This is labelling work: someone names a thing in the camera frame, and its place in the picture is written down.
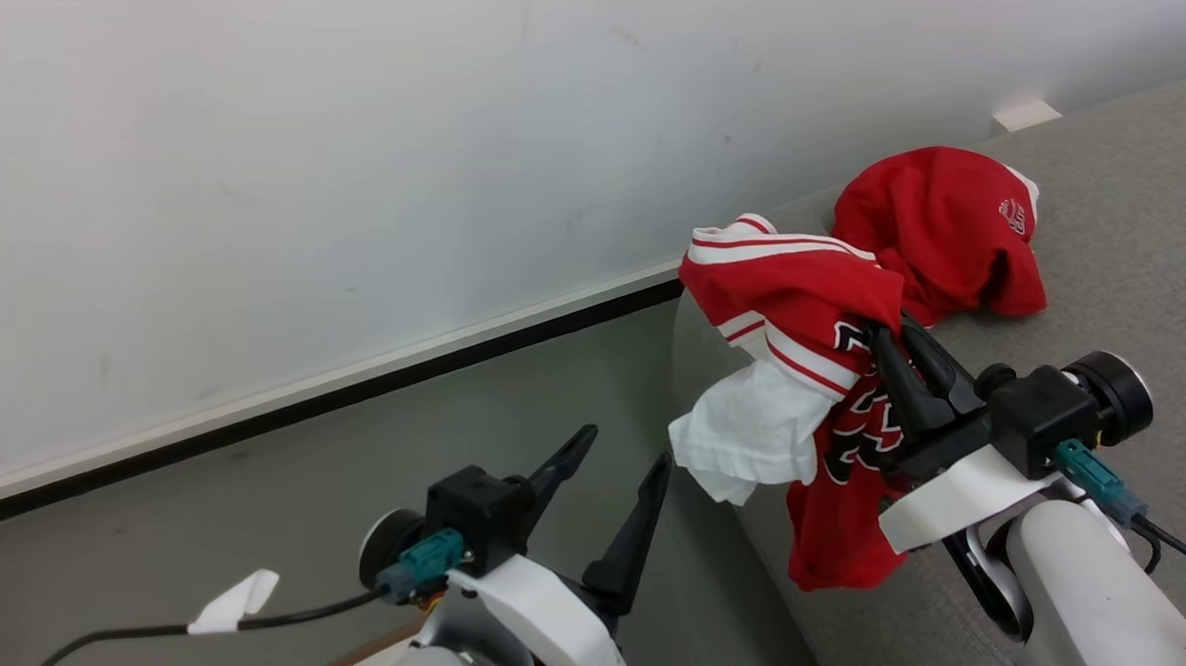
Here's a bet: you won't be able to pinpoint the white wall socket box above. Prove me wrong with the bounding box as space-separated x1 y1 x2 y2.
989 98 1065 135

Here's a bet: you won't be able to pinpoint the red t-shirt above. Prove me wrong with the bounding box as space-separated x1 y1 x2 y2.
827 141 1050 331

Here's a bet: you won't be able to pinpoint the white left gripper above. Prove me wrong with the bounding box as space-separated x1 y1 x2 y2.
441 420 683 666

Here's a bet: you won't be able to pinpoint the red basketball jersey white stripes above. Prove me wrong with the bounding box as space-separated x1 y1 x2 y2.
676 206 927 598

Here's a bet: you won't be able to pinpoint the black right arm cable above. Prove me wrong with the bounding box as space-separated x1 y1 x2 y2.
1051 433 1186 609

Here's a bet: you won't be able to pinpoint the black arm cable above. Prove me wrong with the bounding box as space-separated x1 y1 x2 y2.
22 527 471 666
1051 433 1186 609

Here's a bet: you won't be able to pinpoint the left gripper black motor cylinder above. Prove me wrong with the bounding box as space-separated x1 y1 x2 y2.
354 506 431 590

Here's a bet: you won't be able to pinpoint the white paper cable tag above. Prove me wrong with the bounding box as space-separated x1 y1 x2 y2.
184 568 284 637

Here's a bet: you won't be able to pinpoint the white and black wall baseboard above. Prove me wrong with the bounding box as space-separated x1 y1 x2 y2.
0 259 697 535

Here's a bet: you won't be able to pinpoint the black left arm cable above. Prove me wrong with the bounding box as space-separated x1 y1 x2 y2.
22 527 471 666

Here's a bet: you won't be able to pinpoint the grey fabric sofa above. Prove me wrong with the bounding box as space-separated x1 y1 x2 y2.
658 72 1186 666

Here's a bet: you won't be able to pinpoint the black looped cable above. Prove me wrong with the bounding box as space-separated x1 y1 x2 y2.
940 529 1030 647

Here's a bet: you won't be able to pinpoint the gripper black motor cylinder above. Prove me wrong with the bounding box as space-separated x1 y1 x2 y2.
354 506 431 590
1062 348 1156 448

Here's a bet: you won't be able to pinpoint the white cloth garment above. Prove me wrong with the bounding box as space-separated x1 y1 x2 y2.
665 354 848 511

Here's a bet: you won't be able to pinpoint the right gripper black motor cylinder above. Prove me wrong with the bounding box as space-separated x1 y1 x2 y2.
1062 348 1156 448

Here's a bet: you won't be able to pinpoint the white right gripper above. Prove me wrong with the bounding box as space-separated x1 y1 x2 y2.
860 306 1066 558

